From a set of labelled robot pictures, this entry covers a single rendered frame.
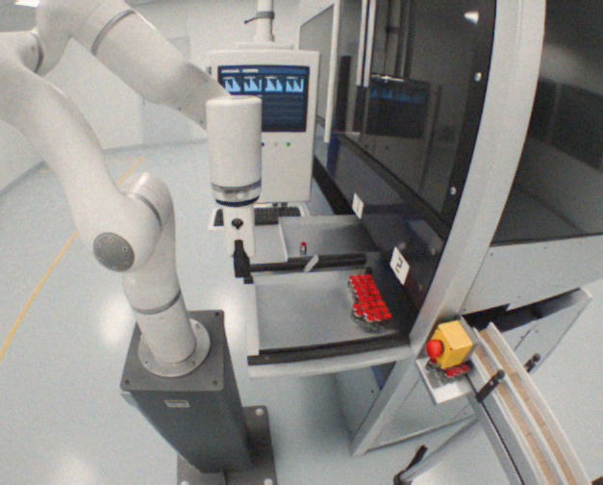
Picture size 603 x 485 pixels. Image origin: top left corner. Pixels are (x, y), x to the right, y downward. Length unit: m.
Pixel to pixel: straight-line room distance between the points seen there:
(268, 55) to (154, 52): 0.95
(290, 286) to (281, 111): 0.80
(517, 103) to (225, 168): 0.46
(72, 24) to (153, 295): 0.48
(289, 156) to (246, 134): 1.00
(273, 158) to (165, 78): 1.05
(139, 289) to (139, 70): 0.37
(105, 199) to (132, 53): 0.21
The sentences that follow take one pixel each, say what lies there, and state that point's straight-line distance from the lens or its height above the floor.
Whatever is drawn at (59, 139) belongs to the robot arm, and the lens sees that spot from 0.51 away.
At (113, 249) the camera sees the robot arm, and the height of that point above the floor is 1.23.
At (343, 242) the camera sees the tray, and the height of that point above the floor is 0.88.
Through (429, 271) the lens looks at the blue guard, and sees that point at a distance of 0.67.
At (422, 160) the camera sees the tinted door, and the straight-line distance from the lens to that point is 0.70.
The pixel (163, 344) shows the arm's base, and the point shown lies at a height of 0.95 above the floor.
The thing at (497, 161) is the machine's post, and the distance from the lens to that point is 0.52.
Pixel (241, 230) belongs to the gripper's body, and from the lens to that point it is 0.48.
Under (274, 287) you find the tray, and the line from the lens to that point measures 0.87.
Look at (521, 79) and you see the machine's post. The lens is 0.52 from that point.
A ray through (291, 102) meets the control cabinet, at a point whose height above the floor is 1.31.
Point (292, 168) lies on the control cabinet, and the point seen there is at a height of 0.99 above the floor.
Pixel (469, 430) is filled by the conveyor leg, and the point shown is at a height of 0.74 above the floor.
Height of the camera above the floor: 1.46
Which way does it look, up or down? 33 degrees down
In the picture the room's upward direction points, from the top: 4 degrees clockwise
